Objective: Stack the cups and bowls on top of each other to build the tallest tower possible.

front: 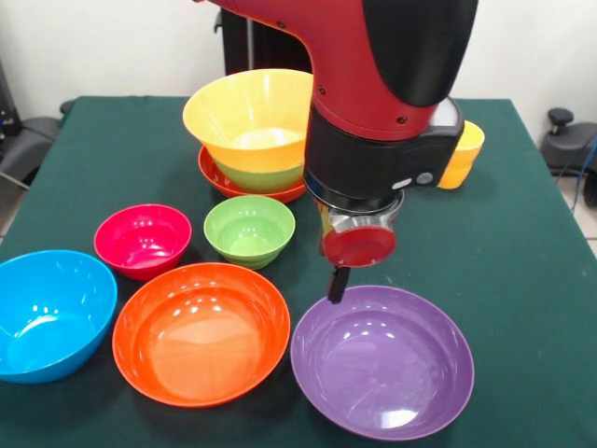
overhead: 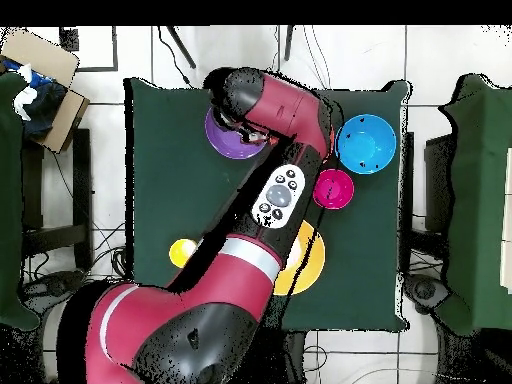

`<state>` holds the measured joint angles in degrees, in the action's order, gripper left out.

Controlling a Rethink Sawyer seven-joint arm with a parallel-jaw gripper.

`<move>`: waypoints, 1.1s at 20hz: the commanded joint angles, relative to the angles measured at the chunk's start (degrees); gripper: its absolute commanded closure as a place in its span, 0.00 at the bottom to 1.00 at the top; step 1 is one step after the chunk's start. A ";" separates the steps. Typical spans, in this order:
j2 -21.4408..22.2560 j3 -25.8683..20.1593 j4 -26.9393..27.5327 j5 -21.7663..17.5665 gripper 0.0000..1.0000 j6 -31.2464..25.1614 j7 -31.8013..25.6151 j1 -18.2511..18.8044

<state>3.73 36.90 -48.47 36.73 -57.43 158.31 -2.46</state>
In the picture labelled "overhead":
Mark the large orange bowl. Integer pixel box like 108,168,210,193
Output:
273,219,327,297

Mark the purple bowl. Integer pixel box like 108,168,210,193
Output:
204,106,268,161

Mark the dark green table cloth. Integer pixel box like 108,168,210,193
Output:
123,76,412,334

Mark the pink bowl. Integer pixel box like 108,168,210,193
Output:
312,168,356,211

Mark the yellow cup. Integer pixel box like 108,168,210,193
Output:
168,238,199,270

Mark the blue bowl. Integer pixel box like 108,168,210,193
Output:
334,113,398,176

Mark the black tripod leg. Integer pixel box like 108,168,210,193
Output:
283,25,295,62
165,25,197,70

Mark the black box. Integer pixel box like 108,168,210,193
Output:
423,133,457,233

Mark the green cloth covered table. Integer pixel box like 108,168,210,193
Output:
437,73,512,337
0,73,41,331

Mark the blue cloth bag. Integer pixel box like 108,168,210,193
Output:
1,59,68,139

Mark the white board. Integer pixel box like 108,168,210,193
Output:
499,147,512,295

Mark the brown cardboard box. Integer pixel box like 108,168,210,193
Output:
0,29,90,155

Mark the tangle of floor cables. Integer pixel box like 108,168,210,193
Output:
21,223,130,289

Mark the black stool frame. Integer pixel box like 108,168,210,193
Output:
21,128,93,269

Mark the black cable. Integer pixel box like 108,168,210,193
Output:
157,25,194,88

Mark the black floor frame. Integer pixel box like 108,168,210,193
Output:
58,25,120,74

